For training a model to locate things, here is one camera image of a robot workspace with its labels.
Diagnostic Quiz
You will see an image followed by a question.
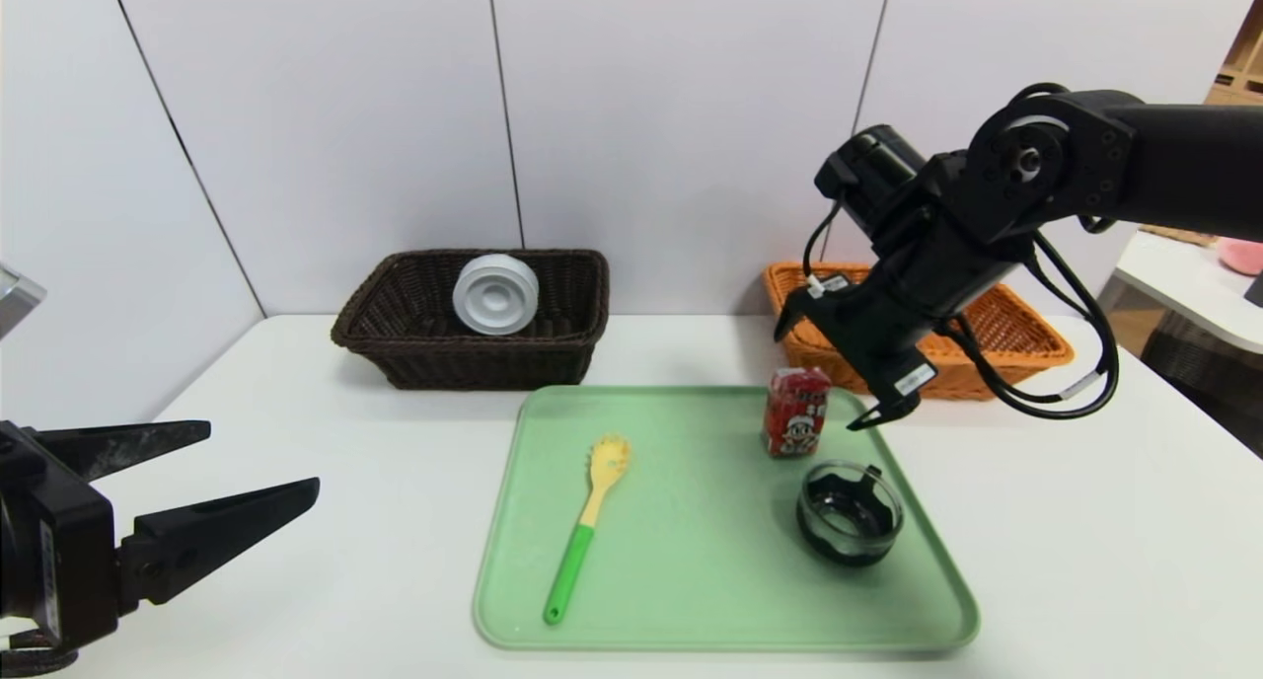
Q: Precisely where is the white background table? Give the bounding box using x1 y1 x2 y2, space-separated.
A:
1100 230 1263 354

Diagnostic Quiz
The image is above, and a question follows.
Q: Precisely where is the orange wicker basket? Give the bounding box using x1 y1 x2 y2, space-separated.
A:
763 262 1077 402

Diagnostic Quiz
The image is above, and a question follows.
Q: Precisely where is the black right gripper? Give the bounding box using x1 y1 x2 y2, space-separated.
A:
774 219 1035 431

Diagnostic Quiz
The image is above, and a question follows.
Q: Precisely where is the yellow green pasta fork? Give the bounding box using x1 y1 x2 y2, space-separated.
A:
543 434 631 627

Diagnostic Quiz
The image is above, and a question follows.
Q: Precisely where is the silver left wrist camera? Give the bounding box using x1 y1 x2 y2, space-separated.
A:
0 263 47 342

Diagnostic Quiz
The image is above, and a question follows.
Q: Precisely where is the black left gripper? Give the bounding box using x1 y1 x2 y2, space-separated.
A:
0 419 321 649

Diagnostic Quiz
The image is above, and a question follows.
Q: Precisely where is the light green plastic tray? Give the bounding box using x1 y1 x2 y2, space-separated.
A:
472 385 980 653

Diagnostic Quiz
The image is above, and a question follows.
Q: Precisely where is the dark woven chair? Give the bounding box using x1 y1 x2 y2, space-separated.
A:
1145 309 1263 458

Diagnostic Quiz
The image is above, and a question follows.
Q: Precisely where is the dark brown wicker basket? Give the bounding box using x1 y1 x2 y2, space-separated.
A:
331 250 610 392

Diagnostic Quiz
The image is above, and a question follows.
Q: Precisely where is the wooden shelf unit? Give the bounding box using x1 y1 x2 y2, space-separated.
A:
1204 0 1263 108

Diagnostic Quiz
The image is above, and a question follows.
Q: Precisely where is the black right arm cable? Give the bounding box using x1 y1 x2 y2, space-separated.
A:
937 230 1121 420

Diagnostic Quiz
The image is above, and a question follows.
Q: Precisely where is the white translucent plastic container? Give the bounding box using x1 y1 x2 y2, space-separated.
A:
452 254 541 338

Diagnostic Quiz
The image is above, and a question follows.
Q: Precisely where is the red snack box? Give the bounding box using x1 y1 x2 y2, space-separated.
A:
765 366 832 459

